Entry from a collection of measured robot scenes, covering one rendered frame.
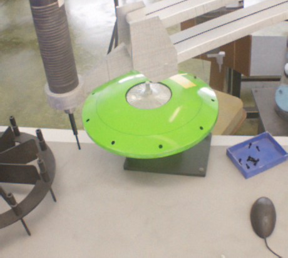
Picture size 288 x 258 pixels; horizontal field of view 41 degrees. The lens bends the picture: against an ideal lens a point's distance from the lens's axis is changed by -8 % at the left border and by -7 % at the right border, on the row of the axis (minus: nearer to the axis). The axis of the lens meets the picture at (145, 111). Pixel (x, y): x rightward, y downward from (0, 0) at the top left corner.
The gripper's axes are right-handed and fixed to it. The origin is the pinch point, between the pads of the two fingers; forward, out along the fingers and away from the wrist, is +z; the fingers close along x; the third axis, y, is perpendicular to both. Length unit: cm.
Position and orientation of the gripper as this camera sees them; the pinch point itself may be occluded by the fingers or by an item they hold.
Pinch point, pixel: (218, 66)
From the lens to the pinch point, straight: 114.4
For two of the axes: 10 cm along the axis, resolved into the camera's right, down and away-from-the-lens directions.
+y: -10.0, 0.7, 0.5
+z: 0.8, 7.8, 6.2
